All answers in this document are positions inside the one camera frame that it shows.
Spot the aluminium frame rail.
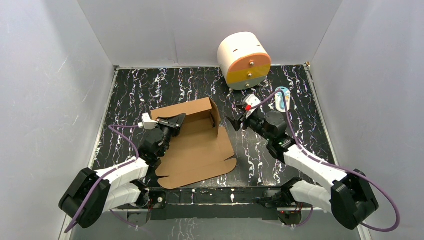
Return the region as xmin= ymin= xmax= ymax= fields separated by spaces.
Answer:
xmin=58 ymin=187 xmax=373 ymax=240

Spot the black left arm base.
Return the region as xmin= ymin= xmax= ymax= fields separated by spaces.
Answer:
xmin=117 ymin=180 xmax=167 ymax=211

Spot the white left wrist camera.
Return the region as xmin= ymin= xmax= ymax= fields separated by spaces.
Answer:
xmin=137 ymin=112 xmax=158 ymax=130

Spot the blue white packaged item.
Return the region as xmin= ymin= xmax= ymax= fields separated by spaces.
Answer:
xmin=274 ymin=86 xmax=291 ymax=113

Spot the brown cardboard box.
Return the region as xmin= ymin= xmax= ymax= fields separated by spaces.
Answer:
xmin=151 ymin=97 xmax=237 ymax=190

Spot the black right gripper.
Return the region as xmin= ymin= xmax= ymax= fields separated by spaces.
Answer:
xmin=225 ymin=110 xmax=273 ymax=143

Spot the white orange yellow cylinder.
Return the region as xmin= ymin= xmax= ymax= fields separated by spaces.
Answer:
xmin=217 ymin=31 xmax=272 ymax=91

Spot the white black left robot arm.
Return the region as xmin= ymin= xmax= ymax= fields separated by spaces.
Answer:
xmin=58 ymin=113 xmax=186 ymax=233

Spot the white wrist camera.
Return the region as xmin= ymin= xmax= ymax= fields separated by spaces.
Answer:
xmin=137 ymin=112 xmax=158 ymax=130
xmin=242 ymin=94 xmax=261 ymax=113

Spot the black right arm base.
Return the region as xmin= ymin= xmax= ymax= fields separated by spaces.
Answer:
xmin=252 ymin=177 xmax=314 ymax=229

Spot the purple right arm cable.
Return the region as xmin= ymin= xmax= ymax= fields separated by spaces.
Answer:
xmin=250 ymin=89 xmax=401 ymax=233

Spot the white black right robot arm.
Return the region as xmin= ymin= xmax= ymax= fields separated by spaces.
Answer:
xmin=228 ymin=111 xmax=379 ymax=230

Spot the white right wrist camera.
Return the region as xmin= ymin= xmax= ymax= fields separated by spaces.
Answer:
xmin=242 ymin=94 xmax=261 ymax=113

